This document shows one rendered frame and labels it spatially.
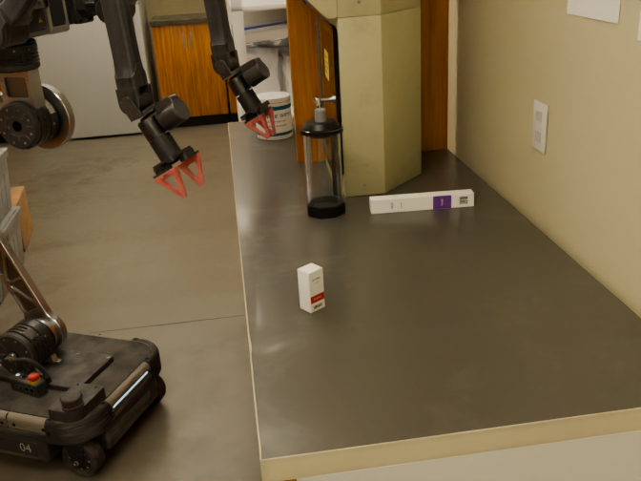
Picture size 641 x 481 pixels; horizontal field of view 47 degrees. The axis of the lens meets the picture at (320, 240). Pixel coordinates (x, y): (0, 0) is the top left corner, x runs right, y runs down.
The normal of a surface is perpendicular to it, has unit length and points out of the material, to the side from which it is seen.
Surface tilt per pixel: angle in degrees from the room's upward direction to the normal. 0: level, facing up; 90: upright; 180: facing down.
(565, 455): 90
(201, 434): 0
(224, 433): 0
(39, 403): 0
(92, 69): 90
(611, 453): 90
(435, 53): 90
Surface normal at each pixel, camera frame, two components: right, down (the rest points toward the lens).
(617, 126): -0.99, 0.11
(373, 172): 0.14, 0.37
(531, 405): -0.06, -0.92
